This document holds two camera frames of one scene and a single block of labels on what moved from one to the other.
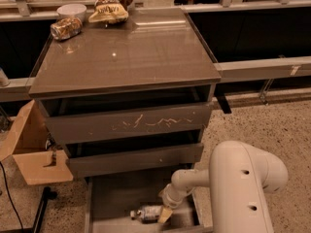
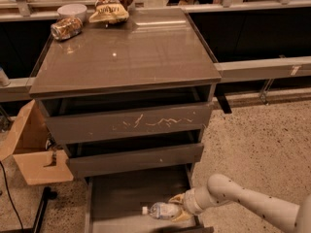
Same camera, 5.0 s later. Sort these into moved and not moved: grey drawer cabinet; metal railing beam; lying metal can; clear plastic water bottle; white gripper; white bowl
Moved: white gripper; clear plastic water bottle
Not moved: lying metal can; white bowl; metal railing beam; grey drawer cabinet
